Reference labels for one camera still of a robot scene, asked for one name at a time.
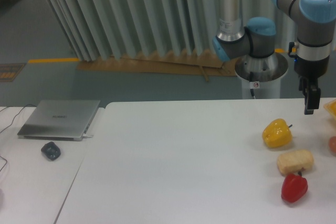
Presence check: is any silver closed laptop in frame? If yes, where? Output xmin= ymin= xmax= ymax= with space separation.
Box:
xmin=17 ymin=100 xmax=100 ymax=141

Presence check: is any red bell pepper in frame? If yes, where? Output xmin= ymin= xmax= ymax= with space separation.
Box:
xmin=281 ymin=172 xmax=308 ymax=203

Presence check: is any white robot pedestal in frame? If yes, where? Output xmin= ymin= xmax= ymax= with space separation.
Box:
xmin=238 ymin=76 xmax=282 ymax=99

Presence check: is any beige bread loaf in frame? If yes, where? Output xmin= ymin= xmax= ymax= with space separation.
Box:
xmin=277 ymin=150 xmax=314 ymax=176

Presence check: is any yellow bell pepper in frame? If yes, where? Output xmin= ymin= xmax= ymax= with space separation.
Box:
xmin=262 ymin=119 xmax=292 ymax=148

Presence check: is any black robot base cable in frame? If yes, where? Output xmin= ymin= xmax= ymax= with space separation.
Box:
xmin=248 ymin=71 xmax=256 ymax=100

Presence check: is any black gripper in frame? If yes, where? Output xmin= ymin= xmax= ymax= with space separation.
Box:
xmin=294 ymin=56 xmax=329 ymax=115

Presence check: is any white laptop plug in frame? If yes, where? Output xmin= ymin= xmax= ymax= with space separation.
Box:
xmin=82 ymin=134 xmax=94 ymax=138

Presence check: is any brown cardboard sheet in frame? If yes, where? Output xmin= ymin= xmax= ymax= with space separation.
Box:
xmin=77 ymin=57 xmax=237 ymax=82

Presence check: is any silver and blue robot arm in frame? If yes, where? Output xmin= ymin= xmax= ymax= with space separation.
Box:
xmin=213 ymin=0 xmax=335 ymax=114

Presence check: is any pale green folding curtain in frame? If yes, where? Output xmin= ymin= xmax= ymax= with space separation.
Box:
xmin=33 ymin=0 xmax=336 ymax=61

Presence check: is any orange round fruit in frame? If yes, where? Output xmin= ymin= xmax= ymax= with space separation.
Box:
xmin=328 ymin=136 xmax=336 ymax=154

